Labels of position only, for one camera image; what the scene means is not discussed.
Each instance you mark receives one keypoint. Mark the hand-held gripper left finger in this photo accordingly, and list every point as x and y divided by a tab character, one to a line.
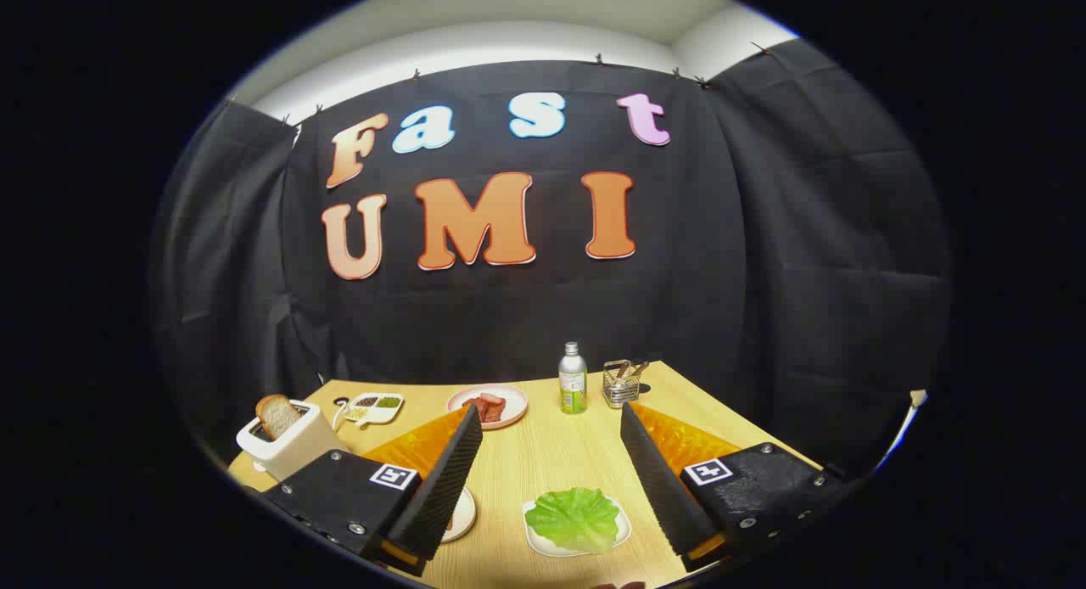
441	487

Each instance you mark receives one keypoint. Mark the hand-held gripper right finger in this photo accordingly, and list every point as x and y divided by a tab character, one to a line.
662	487

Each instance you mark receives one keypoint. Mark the green lettuce leaf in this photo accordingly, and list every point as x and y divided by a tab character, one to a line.
574	518

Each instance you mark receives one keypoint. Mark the toasted bread slice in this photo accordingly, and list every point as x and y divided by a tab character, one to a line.
277	416

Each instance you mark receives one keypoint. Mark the round white plate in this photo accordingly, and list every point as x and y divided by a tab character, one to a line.
462	517

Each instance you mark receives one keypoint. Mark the white square plate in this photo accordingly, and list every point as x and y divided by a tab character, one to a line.
624	534

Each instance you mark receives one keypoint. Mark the red meat slices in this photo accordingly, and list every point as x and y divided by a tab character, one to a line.
490	411

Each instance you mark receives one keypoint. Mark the orange sausage piece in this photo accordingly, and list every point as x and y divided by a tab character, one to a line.
492	397

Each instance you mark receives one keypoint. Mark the white divided bean dish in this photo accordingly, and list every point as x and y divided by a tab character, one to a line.
373	408

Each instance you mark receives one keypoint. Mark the pink plate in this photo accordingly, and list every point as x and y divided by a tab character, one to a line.
513	406

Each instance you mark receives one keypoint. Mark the green labelled bottle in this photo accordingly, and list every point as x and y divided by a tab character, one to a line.
573	385

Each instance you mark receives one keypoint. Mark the white toaster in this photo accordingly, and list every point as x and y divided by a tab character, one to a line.
297	449

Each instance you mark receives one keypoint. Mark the black backdrop cloth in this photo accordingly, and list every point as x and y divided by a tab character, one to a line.
543	309

